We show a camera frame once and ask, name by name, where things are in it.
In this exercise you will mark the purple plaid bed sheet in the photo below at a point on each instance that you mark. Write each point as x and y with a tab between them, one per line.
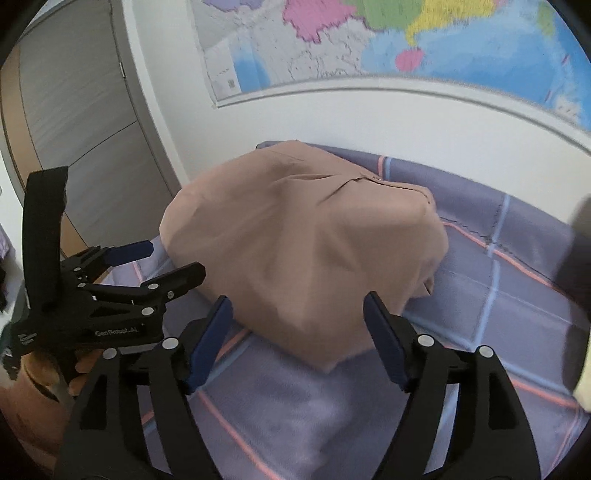
485	286

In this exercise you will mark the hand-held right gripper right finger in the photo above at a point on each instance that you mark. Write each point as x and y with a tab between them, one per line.
388	341

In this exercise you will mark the grey wardrobe door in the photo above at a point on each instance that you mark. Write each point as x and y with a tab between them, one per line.
83	92

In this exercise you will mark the cream jacket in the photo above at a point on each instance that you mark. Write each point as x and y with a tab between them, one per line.
584	392

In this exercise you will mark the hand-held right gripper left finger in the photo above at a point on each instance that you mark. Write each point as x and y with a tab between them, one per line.
210	341

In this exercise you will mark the person's left hand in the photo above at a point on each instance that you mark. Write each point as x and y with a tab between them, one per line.
85	367

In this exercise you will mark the colourful wall map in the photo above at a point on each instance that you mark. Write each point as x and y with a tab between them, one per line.
461	46

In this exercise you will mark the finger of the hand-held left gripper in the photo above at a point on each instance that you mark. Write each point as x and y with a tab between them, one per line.
180	277
131	251

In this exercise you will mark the pink jacket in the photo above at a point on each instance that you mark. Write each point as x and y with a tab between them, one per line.
300	254

